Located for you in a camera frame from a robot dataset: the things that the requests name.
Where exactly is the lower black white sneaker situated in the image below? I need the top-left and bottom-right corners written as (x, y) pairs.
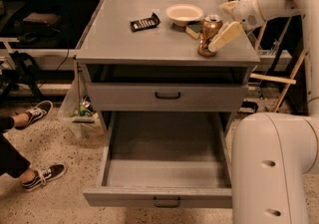
top-left (21, 163), bottom-right (67, 191)

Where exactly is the white bowl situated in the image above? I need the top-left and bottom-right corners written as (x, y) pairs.
top-left (165, 4), bottom-right (203, 27)

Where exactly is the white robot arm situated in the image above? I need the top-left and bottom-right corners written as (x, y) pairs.
top-left (208, 0), bottom-right (319, 224)

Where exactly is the black white sneaker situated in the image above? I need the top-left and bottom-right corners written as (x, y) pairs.
top-left (21, 163), bottom-right (67, 191)
top-left (14, 101), bottom-right (53, 130)

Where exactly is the black folding stand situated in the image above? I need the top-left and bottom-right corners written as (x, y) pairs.
top-left (0, 51), bottom-right (44, 103)

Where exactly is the upper black white sneaker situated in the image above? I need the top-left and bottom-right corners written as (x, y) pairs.
top-left (14, 101), bottom-right (53, 130)

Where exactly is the person's black trouser leg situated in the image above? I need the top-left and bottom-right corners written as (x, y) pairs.
top-left (0, 116), bottom-right (30, 178)

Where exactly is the clear plastic trash bin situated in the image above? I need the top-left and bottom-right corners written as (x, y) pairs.
top-left (57, 80), bottom-right (103, 137)

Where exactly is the black bag on shelf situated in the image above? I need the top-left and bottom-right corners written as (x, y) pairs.
top-left (22, 12), bottom-right (62, 36)

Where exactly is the orange soda can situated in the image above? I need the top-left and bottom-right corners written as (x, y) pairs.
top-left (197, 14), bottom-right (223, 57)

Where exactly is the green yellow sponge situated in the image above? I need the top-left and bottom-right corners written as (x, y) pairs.
top-left (185, 21), bottom-right (201, 39)

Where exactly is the closed grey upper drawer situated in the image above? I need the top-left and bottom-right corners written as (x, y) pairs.
top-left (87, 83), bottom-right (248, 112)

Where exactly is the black snack wrapper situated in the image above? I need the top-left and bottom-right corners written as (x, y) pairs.
top-left (130, 13), bottom-right (160, 32)

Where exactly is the grey drawer cabinet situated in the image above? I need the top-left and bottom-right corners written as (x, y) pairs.
top-left (77, 0), bottom-right (259, 127)

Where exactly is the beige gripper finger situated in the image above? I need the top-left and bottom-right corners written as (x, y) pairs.
top-left (219, 0), bottom-right (239, 16)
top-left (208, 21), bottom-right (243, 53)

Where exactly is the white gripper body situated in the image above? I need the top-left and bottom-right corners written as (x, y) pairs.
top-left (233, 0), bottom-right (265, 31)

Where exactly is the open grey middle drawer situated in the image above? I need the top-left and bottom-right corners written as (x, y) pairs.
top-left (83, 112), bottom-right (232, 208)

